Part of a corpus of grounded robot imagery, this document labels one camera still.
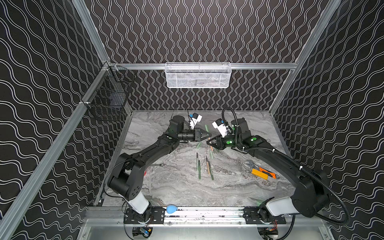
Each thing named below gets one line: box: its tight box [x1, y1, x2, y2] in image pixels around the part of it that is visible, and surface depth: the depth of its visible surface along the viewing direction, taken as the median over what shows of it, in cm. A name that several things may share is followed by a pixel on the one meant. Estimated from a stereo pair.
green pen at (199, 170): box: [198, 160, 202, 180], surface depth 91 cm
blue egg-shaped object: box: [166, 204, 178, 214], surface depth 77 cm
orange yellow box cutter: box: [251, 166, 280, 180], surface depth 89 cm
